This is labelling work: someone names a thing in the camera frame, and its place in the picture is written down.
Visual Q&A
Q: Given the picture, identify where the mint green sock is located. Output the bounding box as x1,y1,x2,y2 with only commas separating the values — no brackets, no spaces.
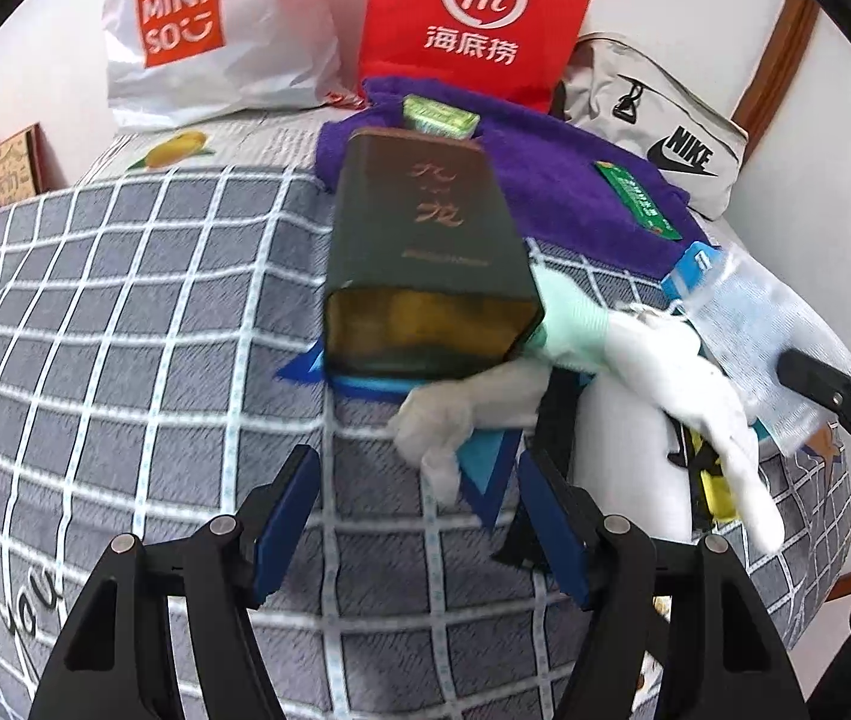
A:
525,261,613,377

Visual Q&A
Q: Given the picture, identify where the red paper bag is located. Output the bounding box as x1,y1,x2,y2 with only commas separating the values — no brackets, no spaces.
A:
356,0,607,113

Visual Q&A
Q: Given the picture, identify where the purple towel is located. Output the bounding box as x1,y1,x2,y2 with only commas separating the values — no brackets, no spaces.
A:
316,75,712,278

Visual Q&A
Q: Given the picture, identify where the white glove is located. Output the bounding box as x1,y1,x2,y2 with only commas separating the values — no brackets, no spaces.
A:
604,306,785,554
386,358,550,520

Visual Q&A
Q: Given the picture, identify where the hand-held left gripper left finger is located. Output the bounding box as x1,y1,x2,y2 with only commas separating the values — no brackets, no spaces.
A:
28,444,322,720

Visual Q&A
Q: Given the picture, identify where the grey sling bag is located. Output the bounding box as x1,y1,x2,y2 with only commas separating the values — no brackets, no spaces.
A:
556,34,749,222

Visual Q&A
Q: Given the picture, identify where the green candy packet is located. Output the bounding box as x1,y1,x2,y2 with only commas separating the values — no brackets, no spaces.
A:
401,94,481,140

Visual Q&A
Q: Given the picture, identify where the dark green tin box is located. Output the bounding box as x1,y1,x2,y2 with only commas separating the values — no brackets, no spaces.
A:
320,127,547,380

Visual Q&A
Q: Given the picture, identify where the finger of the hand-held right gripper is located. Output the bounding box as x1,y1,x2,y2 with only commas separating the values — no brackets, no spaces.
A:
777,349,851,488

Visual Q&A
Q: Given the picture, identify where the blue tissue pack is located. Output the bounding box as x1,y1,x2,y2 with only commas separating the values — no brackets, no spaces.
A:
661,242,851,456

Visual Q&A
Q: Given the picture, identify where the checked bed sheet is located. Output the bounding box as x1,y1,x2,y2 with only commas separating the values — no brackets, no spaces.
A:
0,101,851,720

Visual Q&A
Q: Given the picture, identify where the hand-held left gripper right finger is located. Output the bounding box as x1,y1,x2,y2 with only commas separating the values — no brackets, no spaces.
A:
519,448,820,720

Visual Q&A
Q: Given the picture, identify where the white plastic shopping bag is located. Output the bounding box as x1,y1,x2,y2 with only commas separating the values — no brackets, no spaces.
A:
101,0,344,128

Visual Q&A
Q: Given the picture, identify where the green card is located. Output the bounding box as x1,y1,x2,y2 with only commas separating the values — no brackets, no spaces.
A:
595,160,679,242

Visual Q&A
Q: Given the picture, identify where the wooden door frame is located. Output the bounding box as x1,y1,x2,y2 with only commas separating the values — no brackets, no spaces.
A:
727,0,818,130

